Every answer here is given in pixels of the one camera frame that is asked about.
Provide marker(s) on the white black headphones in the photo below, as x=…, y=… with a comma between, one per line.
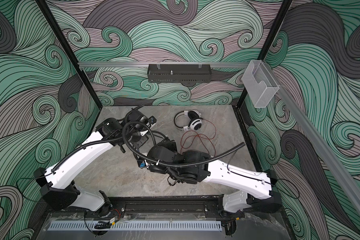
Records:
x=195, y=120

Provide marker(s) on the black blue headphones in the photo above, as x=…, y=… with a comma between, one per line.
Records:
x=159, y=138

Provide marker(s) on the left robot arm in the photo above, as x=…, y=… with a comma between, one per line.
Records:
x=58, y=188

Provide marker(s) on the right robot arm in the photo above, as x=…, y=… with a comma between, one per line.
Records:
x=254, y=190

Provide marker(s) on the black perforated metal tray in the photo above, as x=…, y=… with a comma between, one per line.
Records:
x=187, y=74

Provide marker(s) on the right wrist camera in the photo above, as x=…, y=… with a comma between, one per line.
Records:
x=142, y=164

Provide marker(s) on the black frame post right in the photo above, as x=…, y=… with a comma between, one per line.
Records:
x=275, y=27

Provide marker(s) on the black frame post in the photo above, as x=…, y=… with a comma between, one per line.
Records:
x=43, y=6
x=275, y=27

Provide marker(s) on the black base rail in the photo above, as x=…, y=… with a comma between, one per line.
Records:
x=210, y=206

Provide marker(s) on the clear plastic wall bin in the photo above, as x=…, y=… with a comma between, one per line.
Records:
x=260, y=83

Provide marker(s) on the white slotted cable duct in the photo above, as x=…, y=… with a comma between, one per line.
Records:
x=139, y=226

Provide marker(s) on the aluminium rail right wall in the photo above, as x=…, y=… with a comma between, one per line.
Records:
x=343, y=177

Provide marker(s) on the black frame post left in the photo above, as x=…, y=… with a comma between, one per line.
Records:
x=43, y=6

